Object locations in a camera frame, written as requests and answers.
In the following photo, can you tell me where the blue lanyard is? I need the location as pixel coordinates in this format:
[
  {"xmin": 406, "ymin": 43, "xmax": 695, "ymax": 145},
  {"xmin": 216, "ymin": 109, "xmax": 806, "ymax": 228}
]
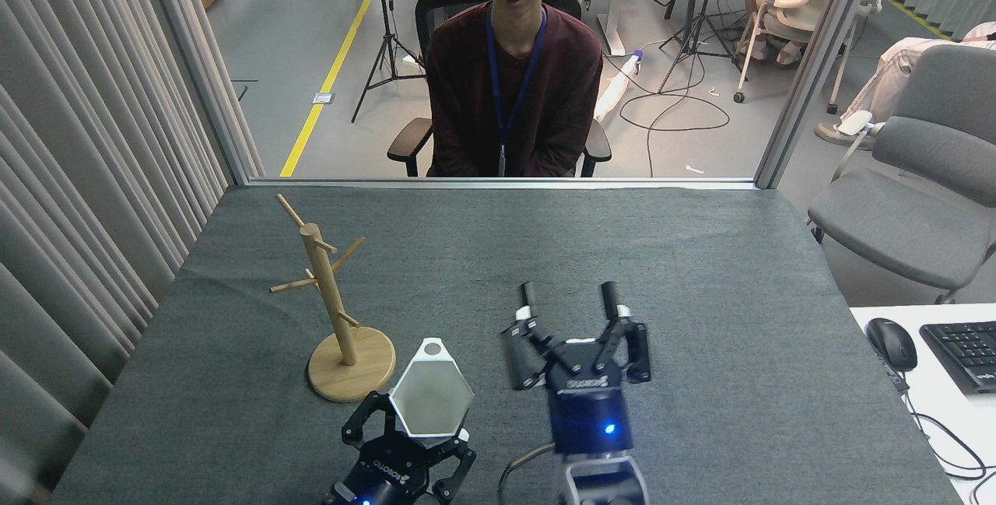
[{"xmin": 486, "ymin": 5, "xmax": 549, "ymax": 149}]

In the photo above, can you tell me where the white padded tube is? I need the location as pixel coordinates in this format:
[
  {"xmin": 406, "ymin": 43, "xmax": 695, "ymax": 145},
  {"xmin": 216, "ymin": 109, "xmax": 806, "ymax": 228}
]
[{"xmin": 594, "ymin": 49, "xmax": 644, "ymax": 124}]

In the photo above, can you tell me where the black computer mouse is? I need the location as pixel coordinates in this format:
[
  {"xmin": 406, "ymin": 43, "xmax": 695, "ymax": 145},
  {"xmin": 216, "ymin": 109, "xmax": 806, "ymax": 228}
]
[{"xmin": 865, "ymin": 318, "xmax": 920, "ymax": 373}]

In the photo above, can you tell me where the white desk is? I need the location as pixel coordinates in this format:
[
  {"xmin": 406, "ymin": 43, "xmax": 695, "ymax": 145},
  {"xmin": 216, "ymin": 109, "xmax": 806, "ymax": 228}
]
[{"xmin": 850, "ymin": 303, "xmax": 996, "ymax": 505}]

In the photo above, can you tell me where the black tripod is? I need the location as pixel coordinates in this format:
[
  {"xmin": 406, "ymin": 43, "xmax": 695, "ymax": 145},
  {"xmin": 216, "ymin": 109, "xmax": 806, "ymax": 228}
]
[
  {"xmin": 657, "ymin": 0, "xmax": 742, "ymax": 95},
  {"xmin": 351, "ymin": 0, "xmax": 428, "ymax": 124}
]

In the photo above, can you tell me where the black keyboard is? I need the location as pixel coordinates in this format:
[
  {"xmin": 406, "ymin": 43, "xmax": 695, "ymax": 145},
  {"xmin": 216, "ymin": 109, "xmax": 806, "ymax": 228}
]
[{"xmin": 920, "ymin": 321, "xmax": 996, "ymax": 396}]

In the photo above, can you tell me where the wooden cup rack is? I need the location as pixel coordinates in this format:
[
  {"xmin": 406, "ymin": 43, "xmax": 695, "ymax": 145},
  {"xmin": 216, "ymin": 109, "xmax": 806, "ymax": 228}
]
[{"xmin": 269, "ymin": 194, "xmax": 397, "ymax": 404}]

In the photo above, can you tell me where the black floor cable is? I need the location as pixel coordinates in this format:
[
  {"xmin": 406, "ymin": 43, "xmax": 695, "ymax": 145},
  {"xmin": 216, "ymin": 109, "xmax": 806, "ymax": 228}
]
[{"xmin": 618, "ymin": 38, "xmax": 733, "ymax": 178}]

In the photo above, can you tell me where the black mouse cable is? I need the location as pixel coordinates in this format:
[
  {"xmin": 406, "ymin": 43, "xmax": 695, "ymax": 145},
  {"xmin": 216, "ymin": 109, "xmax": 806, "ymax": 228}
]
[{"xmin": 878, "ymin": 357, "xmax": 996, "ymax": 484}]

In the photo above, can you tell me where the grey upholstered chair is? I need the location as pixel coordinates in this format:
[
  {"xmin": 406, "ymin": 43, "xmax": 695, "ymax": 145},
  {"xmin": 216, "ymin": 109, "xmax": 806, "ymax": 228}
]
[{"xmin": 807, "ymin": 44, "xmax": 996, "ymax": 305}]

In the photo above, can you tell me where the grey felt table cloth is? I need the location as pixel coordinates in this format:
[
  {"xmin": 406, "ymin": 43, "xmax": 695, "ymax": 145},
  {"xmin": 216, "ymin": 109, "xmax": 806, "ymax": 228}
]
[{"xmin": 51, "ymin": 184, "xmax": 964, "ymax": 505}]

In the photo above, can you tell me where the person in pale trousers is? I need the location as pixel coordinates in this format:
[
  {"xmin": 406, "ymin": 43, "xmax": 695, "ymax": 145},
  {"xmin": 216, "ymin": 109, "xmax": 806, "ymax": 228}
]
[{"xmin": 815, "ymin": 21, "xmax": 996, "ymax": 150}]

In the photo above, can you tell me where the white hexagonal cup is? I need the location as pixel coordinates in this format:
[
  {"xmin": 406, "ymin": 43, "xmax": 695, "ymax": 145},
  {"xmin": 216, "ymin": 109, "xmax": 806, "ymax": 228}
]
[{"xmin": 388, "ymin": 338, "xmax": 475, "ymax": 440}]

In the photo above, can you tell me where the black mesh office chair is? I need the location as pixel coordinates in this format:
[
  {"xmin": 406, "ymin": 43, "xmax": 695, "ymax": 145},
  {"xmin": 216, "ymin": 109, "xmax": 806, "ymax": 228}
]
[{"xmin": 387, "ymin": 0, "xmax": 613, "ymax": 178}]

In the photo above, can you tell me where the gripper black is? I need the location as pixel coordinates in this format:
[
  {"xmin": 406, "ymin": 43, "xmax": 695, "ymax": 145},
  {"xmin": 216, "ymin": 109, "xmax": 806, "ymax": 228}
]
[
  {"xmin": 500, "ymin": 280, "xmax": 654, "ymax": 458},
  {"xmin": 323, "ymin": 392, "xmax": 478, "ymax": 505}
]

